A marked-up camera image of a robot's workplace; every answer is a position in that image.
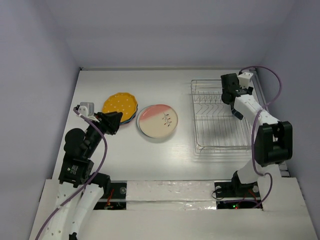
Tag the blue dotted plate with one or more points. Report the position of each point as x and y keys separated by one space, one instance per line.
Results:
x=133 y=115

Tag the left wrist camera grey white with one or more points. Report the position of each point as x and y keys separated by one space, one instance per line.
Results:
x=85 y=109

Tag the dark blue plate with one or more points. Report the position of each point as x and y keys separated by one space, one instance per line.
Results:
x=236 y=114

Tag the wire dish rack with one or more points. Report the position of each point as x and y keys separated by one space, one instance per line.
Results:
x=214 y=123

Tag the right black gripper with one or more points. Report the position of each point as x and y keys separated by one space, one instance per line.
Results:
x=235 y=110

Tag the pink dotted plate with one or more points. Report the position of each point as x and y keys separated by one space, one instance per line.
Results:
x=127 y=121

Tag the white patterned plate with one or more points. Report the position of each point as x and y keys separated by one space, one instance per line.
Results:
x=138 y=125

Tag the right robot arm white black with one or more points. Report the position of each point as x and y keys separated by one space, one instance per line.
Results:
x=271 y=139

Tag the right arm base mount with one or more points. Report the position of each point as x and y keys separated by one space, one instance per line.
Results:
x=227 y=198

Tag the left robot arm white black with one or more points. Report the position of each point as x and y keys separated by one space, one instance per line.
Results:
x=79 y=188

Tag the yellow dotted plate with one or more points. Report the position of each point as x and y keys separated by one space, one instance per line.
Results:
x=121 y=102

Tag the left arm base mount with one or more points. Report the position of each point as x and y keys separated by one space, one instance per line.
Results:
x=115 y=199

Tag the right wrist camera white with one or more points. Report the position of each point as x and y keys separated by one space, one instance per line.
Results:
x=245 y=79

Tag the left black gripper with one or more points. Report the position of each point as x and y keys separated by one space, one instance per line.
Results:
x=111 y=124

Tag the white plate red rim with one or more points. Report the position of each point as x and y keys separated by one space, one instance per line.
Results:
x=158 y=121

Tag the clear drip tray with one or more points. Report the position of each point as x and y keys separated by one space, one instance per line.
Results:
x=221 y=154

